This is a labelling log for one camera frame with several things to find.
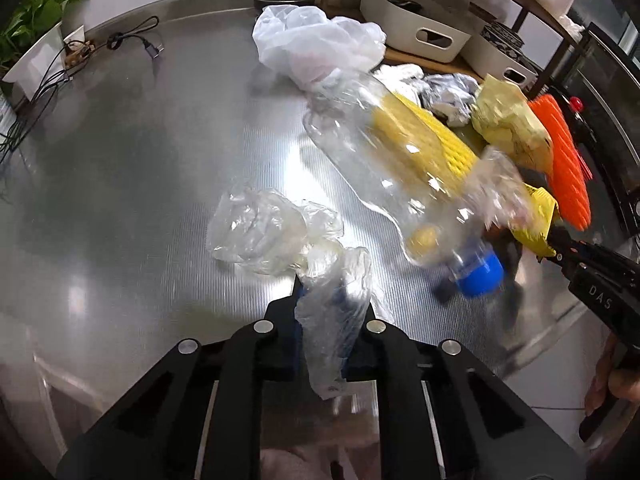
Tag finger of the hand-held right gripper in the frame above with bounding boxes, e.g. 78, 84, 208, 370
547, 230, 590, 275
434, 240, 523, 306

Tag white basket with patterned cloth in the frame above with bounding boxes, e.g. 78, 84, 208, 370
462, 20, 543, 93

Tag clear plastic bottle blue cap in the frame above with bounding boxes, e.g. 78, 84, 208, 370
302, 72, 506, 297

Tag white storage basket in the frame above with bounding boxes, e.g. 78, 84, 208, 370
360, 0, 488, 63

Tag black cables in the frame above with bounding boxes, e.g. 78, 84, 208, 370
0, 42, 108, 166

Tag yellow foam net sleeve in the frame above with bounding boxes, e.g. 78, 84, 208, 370
372, 91, 481, 196

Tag black power cable with plug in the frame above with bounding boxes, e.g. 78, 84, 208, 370
106, 16, 166, 58

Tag wooden shelf rack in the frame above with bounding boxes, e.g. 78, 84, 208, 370
320, 0, 591, 96

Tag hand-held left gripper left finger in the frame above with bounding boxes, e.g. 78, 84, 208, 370
57, 280, 307, 480

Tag crumpled white tissue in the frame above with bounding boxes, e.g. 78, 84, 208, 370
372, 62, 426, 106

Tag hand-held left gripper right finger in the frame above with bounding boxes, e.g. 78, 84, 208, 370
345, 305, 586, 480

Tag grey paper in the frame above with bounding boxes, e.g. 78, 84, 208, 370
422, 72, 483, 126

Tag yellow wrapper scrap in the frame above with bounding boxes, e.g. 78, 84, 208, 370
510, 182, 561, 261

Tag person's right hand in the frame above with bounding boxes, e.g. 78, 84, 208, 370
585, 332, 640, 417

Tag black metal frame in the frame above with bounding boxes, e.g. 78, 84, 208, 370
565, 22, 640, 241

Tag clear plastic bag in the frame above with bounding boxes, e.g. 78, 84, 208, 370
206, 185, 373, 401

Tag yellow snack bag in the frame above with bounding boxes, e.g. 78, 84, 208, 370
470, 74, 556, 176

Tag green potted plant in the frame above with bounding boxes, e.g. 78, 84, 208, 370
0, 0, 93, 98

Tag orange foam net sleeve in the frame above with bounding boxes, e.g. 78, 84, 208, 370
527, 92, 592, 231

